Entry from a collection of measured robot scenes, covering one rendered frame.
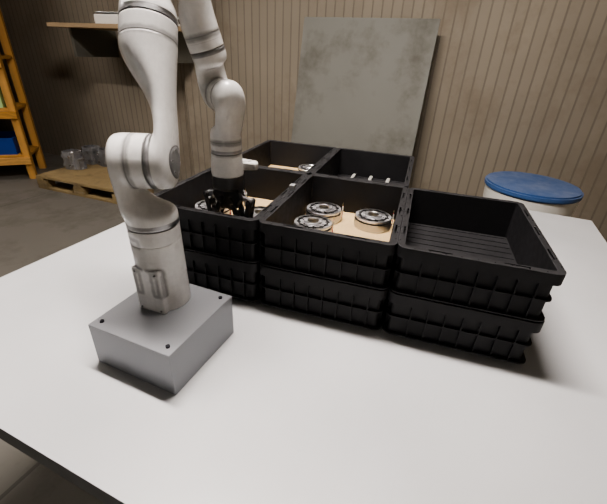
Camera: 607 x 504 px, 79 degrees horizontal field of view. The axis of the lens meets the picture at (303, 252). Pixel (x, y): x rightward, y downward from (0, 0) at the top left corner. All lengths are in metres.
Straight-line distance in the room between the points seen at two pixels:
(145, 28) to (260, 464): 0.69
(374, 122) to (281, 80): 0.95
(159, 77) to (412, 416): 0.71
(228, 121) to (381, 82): 2.11
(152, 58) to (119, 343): 0.49
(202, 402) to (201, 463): 0.11
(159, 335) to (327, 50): 2.58
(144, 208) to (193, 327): 0.23
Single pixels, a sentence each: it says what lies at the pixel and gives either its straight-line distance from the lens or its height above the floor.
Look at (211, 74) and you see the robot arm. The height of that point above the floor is 1.21.
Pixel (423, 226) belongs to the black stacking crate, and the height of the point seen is 0.83.
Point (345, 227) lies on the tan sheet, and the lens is 1.04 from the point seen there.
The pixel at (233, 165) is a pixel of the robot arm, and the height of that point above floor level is 1.02.
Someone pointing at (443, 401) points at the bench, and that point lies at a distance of 0.77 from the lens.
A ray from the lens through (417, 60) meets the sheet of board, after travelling 2.84.
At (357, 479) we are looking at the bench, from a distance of 0.65.
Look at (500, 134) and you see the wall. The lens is 3.05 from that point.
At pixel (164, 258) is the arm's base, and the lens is 0.71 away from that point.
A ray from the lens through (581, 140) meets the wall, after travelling 3.12.
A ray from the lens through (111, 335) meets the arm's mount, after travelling 0.76.
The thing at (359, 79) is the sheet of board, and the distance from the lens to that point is 2.90.
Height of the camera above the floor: 1.25
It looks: 28 degrees down
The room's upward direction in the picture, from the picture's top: 3 degrees clockwise
